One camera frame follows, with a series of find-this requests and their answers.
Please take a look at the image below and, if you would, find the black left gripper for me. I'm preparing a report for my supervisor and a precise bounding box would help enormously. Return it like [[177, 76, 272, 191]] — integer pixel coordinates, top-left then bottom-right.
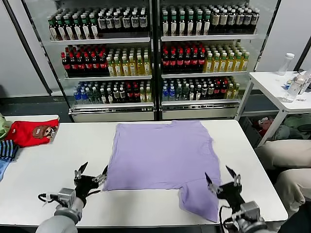
[[74, 162, 109, 207]]

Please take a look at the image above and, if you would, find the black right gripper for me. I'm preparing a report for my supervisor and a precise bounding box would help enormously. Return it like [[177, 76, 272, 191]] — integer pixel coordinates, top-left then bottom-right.
[[205, 166, 246, 214]]

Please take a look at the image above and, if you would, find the lavender t-shirt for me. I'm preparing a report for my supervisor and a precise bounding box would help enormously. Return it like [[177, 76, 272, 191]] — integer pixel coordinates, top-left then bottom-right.
[[102, 120, 222, 223]]

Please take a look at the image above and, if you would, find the black plastic crate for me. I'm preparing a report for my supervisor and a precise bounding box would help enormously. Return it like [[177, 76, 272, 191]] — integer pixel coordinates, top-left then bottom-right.
[[242, 116, 270, 149]]

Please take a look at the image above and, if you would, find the glass display cooler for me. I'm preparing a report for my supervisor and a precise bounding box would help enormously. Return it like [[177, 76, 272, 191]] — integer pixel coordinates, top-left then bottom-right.
[[21, 0, 158, 123], [156, 0, 282, 121]]

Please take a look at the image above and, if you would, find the red cloth in crate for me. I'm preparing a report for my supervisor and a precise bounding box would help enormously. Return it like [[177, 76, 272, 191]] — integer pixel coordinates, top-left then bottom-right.
[[257, 118, 276, 136]]

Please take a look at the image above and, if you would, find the grey garment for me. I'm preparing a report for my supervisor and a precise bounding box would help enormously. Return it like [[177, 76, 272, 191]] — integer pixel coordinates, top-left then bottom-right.
[[274, 125, 291, 141]]

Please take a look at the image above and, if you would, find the red bear print garment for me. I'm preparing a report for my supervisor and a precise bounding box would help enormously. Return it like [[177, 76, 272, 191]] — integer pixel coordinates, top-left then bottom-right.
[[4, 118, 60, 148]]

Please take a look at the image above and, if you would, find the blue striped garment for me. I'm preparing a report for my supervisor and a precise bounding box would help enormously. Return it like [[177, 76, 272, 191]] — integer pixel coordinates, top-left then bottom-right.
[[0, 139, 20, 163]]

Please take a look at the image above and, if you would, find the light blue garment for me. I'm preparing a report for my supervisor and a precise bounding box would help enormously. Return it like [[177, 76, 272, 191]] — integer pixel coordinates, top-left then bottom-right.
[[0, 159, 12, 183]]

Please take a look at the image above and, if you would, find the green garment pile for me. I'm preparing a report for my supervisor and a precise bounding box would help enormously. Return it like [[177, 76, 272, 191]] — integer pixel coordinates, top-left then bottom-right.
[[284, 114, 311, 140]]

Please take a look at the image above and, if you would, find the pale green garment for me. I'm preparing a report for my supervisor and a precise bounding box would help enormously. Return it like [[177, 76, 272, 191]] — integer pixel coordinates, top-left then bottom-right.
[[0, 113, 13, 141]]

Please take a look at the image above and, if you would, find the white side table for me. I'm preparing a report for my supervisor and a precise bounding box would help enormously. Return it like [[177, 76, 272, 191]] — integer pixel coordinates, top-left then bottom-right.
[[234, 70, 311, 149]]

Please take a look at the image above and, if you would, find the clear plastic water bottle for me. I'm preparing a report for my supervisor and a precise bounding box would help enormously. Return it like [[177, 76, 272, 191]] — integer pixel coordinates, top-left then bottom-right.
[[281, 79, 302, 104]]

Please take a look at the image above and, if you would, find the clear plastic packaging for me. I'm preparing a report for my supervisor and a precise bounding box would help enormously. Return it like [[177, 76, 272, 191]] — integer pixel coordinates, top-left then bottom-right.
[[293, 71, 311, 96]]

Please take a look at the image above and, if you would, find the tall clear bottle white cap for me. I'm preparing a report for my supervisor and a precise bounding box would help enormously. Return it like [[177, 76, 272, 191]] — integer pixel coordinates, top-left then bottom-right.
[[278, 52, 296, 76]]

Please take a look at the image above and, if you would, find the black slanted pole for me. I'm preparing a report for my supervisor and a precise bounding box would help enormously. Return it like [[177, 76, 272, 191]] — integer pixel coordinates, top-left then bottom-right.
[[2, 0, 53, 96], [295, 41, 311, 72]]

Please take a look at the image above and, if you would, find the green cap tea bottle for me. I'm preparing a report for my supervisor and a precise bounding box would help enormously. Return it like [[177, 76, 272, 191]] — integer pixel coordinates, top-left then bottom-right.
[[82, 14, 91, 40], [73, 14, 83, 40], [195, 10, 204, 36], [170, 10, 179, 36], [56, 15, 66, 41], [48, 16, 58, 41], [203, 10, 211, 36], [162, 11, 171, 36], [187, 10, 195, 36], [178, 10, 187, 36], [90, 13, 100, 39], [65, 14, 74, 40]]

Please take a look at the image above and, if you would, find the beige label drink bottle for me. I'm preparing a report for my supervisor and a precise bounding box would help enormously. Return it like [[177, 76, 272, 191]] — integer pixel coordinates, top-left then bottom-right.
[[220, 9, 228, 33], [211, 10, 221, 33]]

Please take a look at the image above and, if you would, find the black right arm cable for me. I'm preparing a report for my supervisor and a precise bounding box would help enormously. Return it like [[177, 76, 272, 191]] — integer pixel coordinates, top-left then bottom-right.
[[218, 205, 242, 233]]

